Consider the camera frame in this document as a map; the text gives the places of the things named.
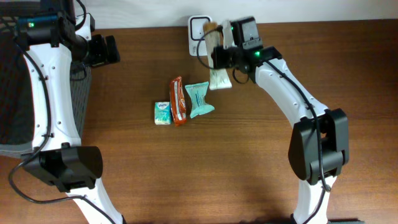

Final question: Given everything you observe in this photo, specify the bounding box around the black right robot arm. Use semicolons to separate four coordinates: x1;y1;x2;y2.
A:
211;17;349;223

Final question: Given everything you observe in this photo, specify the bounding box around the grey plastic mesh basket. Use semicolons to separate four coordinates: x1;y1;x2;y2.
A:
0;0;93;159

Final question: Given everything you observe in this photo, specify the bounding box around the teal white tissue pack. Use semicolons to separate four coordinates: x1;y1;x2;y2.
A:
154;101;172;125

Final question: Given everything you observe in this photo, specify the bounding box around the orange chocolate bar wrapper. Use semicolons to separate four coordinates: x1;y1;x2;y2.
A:
170;77;187;126

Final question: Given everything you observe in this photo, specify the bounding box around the white cream tube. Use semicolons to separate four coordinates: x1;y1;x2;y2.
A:
203;22;232;90

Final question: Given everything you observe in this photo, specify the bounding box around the teal snack packet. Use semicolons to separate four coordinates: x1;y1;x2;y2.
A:
185;82;215;119

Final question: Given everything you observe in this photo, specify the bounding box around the white barcode scanner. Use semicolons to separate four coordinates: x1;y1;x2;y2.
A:
188;15;212;57

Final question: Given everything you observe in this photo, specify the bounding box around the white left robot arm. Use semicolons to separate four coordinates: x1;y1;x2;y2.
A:
1;1;125;223

